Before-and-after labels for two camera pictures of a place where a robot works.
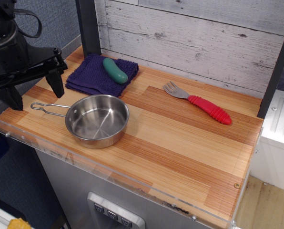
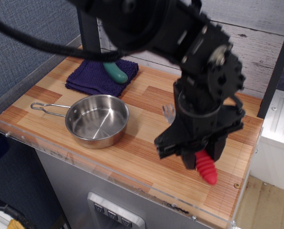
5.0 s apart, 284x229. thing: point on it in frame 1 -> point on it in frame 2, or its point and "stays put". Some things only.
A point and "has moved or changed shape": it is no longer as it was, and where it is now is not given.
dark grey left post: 88,26 stays put
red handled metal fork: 171,89 has moved or changed shape
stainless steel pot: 96,121 stays put
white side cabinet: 273,162 stays put
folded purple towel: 90,75 stays put
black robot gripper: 14,63 -> 191,132
